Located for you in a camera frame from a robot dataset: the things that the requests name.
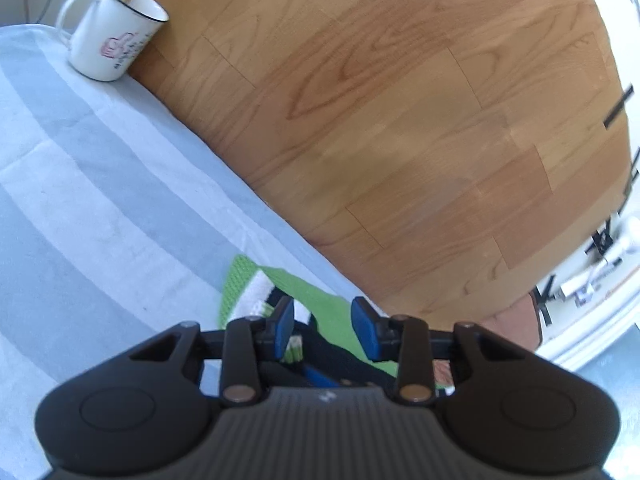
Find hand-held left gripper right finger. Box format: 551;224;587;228
350;296;531;407

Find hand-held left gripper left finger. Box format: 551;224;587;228
127;296;297;407

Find navy green white striped garment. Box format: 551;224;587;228
218;255;456;396

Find brown cushion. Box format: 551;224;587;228
435;292;545;392

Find black tape cross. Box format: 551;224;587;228
531;274;557;327

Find blue striped bed sheet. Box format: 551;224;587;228
0;24;401;480

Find black tape cluster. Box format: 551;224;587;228
584;212;622;257

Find white enamel mug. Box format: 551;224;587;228
55;0;170;82

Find wood-grain wall sheet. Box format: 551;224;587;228
127;0;633;331

